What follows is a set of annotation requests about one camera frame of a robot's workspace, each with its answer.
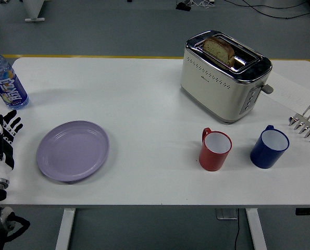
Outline purple round plate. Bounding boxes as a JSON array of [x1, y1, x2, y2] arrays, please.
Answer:
[[36, 120, 110, 183]]

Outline blue-label plastic drink bottle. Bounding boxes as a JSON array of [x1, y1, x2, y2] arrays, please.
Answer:
[[0, 45, 30, 110]]

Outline white table leg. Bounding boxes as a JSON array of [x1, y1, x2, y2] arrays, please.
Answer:
[[245, 208, 268, 250], [54, 208, 76, 250]]

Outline white stand base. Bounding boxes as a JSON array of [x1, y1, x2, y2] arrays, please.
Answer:
[[21, 0, 46, 22]]

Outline red cup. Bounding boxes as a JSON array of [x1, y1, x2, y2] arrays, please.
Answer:
[[199, 127, 233, 172]]

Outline cream and chrome toaster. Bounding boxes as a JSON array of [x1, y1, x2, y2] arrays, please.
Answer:
[[180, 30, 274, 124]]

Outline black floor adapter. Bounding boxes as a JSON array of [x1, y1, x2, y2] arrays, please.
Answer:
[[175, 2, 192, 12]]

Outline bread slice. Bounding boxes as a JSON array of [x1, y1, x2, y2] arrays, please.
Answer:
[[202, 36, 235, 68]]

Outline blue cup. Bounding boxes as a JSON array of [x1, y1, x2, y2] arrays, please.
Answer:
[[250, 124, 290, 169]]

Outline white paper sheet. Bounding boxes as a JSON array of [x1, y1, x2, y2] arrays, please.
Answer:
[[260, 70, 310, 113]]

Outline metal toast rack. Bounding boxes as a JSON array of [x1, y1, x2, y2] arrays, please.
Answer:
[[287, 104, 310, 143]]

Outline grey under-table bracket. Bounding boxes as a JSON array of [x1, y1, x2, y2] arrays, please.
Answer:
[[216, 208, 239, 221]]

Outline black cable under table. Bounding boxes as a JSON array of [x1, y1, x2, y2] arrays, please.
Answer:
[[231, 218, 242, 250]]

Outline white floor cables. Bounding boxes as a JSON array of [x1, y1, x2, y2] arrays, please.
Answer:
[[190, 0, 216, 8]]

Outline black floor cable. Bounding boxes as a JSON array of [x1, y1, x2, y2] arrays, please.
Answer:
[[222, 0, 310, 20]]

